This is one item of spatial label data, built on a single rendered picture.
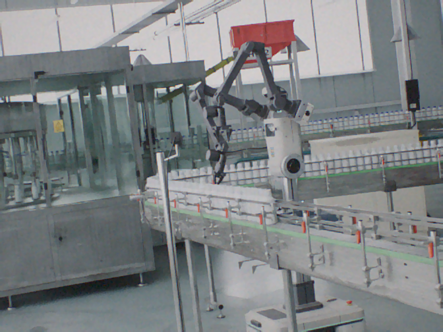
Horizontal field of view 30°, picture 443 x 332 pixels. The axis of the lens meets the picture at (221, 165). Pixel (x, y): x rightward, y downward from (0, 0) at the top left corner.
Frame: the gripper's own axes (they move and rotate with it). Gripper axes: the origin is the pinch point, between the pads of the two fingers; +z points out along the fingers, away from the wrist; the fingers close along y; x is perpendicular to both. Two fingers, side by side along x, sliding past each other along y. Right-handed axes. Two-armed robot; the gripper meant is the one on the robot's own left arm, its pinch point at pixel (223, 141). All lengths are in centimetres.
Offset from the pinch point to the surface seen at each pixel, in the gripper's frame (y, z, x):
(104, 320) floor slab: -43, 140, 216
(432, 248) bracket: -23, 35, -246
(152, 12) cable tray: 151, -173, 655
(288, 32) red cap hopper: 325, -126, 597
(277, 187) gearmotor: 85, 43, 128
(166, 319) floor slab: -1, 140, 178
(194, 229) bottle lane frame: -20, 51, 11
